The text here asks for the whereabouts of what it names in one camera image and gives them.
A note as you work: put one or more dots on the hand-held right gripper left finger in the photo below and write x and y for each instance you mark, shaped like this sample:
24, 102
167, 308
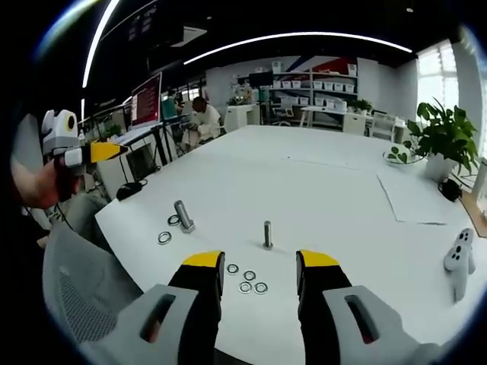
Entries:
198, 289

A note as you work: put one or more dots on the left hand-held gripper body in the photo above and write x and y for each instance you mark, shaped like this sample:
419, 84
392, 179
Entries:
59, 133

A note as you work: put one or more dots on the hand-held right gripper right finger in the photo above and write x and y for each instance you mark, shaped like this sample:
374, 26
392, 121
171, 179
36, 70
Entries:
323, 281

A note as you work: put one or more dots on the small steel washer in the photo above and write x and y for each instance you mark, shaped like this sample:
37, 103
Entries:
240, 287
228, 268
245, 275
256, 287

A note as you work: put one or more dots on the large steel washer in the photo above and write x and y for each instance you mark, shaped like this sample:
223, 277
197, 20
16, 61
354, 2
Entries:
173, 220
160, 238

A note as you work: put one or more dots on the small steel threaded stud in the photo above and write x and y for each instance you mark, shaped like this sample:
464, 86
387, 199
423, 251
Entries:
267, 233

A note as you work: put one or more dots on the large steel threaded stud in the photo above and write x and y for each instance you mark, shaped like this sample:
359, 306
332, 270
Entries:
183, 214

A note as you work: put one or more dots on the person's left hand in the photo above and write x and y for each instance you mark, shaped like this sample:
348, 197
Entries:
36, 182

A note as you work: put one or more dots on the black computer mouse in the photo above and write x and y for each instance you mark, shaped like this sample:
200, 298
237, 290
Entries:
127, 191

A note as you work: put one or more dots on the computer monitor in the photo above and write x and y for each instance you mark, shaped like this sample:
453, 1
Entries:
146, 102

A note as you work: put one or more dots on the curved ceiling light strip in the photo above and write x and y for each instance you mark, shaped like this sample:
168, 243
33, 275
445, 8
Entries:
99, 34
296, 36

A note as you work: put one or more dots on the grey mesh office chair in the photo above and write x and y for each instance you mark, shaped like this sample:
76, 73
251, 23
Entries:
76, 289

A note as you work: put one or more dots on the white paper sheet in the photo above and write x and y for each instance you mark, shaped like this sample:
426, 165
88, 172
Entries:
414, 197

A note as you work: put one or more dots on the white game controller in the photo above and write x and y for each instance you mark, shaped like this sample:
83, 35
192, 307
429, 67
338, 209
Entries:
458, 262

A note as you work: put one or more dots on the small plant in white dish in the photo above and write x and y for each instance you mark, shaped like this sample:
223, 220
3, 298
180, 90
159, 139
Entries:
399, 154

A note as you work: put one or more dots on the small black device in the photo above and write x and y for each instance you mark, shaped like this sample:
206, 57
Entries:
451, 190

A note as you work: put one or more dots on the white bottle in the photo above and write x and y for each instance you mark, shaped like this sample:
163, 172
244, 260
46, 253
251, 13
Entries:
481, 182

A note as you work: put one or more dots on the shelf with white boxes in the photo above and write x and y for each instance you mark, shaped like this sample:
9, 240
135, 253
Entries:
316, 91

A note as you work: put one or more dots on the large potted green plant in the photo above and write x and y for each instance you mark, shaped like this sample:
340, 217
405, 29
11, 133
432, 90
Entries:
445, 133

